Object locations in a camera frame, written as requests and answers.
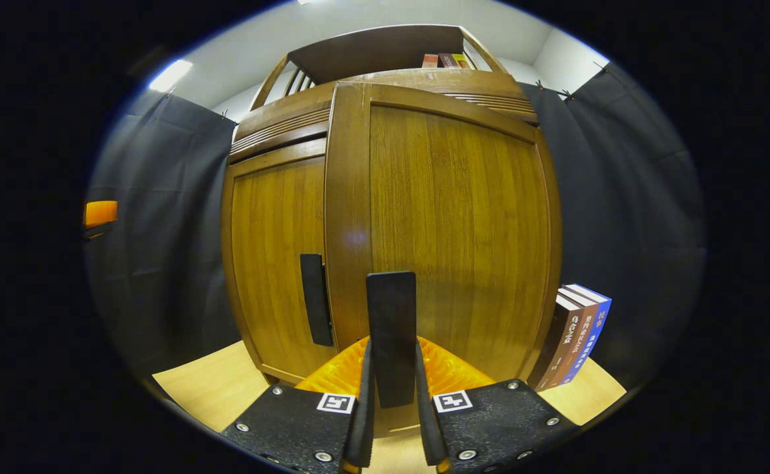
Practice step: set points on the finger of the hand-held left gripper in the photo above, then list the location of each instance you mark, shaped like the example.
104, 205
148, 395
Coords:
101, 214

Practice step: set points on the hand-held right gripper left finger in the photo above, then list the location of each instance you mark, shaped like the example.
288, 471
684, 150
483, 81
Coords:
293, 421

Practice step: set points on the wooden double-door shoe cabinet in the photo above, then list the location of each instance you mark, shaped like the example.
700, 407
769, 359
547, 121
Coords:
372, 52

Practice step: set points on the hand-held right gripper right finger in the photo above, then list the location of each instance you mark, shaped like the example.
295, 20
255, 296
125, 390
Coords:
497, 421

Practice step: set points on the dark brown book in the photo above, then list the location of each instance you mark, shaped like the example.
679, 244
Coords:
548, 349

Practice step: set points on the wooden shoe cabinet door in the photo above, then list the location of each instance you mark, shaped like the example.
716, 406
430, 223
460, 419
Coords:
266, 263
457, 230

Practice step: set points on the blue book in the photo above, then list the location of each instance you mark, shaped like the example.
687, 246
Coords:
599, 321

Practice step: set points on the wooden cabinet drawer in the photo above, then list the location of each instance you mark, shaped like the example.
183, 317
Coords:
273, 118

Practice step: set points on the black backdrop cloth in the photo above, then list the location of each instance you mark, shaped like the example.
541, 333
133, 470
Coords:
622, 197

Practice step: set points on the ceiling light panel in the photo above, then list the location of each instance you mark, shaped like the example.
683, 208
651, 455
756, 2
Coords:
171, 76

